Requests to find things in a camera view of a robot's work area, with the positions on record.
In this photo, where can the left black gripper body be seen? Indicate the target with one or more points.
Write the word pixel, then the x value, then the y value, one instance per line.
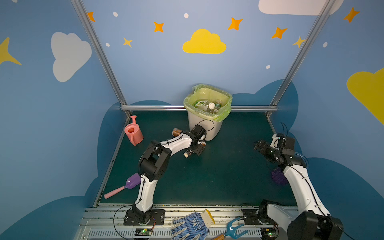
pixel 196 149

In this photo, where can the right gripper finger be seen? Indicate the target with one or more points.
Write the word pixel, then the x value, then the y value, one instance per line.
pixel 261 146
pixel 268 155

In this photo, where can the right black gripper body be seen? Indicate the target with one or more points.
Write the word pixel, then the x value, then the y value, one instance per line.
pixel 263 147

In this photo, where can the brown label bottle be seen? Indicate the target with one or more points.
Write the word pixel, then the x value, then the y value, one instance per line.
pixel 176 132

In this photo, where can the brown bottle white cap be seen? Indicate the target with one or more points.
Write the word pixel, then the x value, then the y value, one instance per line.
pixel 195 149

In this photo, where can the clear bottle lime label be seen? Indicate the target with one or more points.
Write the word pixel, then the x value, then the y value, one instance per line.
pixel 204 105

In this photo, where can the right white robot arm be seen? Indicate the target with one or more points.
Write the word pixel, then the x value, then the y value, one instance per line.
pixel 314 221

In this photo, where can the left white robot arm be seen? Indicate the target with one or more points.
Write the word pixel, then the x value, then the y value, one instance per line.
pixel 154 162

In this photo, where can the white plastic waste bin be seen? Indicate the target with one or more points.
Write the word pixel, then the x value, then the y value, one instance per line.
pixel 212 127

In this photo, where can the green bin liner bag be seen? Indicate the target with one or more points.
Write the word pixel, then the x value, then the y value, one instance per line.
pixel 207 92

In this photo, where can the clear blue plastic cup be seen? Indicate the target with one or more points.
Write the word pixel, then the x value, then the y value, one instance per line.
pixel 303 160

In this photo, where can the purple spiky ball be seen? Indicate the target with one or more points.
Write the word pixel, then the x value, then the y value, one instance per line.
pixel 278 176

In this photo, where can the clear bottle green neck label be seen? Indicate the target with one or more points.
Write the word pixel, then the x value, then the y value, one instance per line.
pixel 218 105

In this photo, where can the pink toy watering can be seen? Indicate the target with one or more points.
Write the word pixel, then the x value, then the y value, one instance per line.
pixel 133 132

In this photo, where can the purple toy shovel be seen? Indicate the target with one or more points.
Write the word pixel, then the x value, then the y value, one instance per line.
pixel 131 183

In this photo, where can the right green circuit board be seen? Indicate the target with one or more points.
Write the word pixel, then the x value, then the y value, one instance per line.
pixel 269 233

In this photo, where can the green circuit board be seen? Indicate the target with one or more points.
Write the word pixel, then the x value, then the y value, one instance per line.
pixel 269 233
pixel 143 232

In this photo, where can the teal toy garden fork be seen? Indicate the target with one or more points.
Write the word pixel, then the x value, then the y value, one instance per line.
pixel 231 230

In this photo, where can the blue dotted work glove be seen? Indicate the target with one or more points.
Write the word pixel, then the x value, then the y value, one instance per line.
pixel 194 226

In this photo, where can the left green circuit board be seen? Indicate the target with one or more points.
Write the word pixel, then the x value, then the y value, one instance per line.
pixel 143 232

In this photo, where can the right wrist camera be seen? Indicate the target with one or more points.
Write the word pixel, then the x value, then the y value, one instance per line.
pixel 275 140

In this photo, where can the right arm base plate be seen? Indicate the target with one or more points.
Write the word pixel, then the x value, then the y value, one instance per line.
pixel 251 217

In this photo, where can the horizontal aluminium frame bar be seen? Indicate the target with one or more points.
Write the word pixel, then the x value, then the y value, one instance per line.
pixel 182 108

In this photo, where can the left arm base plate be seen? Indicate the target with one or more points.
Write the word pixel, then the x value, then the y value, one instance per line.
pixel 156 216

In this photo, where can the right aluminium frame post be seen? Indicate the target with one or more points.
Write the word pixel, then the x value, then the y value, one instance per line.
pixel 319 23

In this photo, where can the aluminium frame post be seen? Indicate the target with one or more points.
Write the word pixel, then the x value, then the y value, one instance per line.
pixel 87 24
pixel 319 23

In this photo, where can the left aluminium frame post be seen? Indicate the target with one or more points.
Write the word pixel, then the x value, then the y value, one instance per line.
pixel 87 24

